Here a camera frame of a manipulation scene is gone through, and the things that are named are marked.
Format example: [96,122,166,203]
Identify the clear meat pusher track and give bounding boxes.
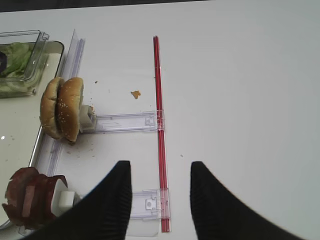
[126,188,171,238]

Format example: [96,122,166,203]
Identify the sesame bun top inner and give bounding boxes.
[39,77,65,139]

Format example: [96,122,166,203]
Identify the white meat pusher block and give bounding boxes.
[50,179,81,217]

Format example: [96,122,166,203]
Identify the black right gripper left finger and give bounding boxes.
[25,160,132,240]

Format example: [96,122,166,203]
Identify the green lettuce pieces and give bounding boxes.
[0,42,32,81]

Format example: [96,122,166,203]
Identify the metal baking tray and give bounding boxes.
[0,40,65,230]

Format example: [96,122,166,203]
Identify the purple cabbage pieces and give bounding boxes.
[0,52,7,73]

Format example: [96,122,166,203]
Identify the white bun pusher block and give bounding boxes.
[79,105,97,133]

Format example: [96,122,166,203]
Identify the right clear long rail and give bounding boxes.
[21,35,92,231]

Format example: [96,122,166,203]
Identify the sesame bun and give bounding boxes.
[39,77,65,139]
[57,77,84,142]

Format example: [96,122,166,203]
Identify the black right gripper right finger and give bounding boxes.
[190,161,298,240]

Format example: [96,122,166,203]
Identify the bread crumb chunk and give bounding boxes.
[130,90,141,99]

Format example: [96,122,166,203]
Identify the sesame bun top outer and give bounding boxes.
[57,77,84,142]

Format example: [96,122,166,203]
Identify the clear plastic salad container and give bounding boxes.
[0,30,50,98]

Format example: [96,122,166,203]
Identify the red meat slice stack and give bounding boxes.
[2,167,68,230]

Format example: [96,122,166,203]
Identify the right red plastic strip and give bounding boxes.
[153,36,171,233]

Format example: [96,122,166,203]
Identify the clear bun pusher track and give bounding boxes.
[82,110,165,134]

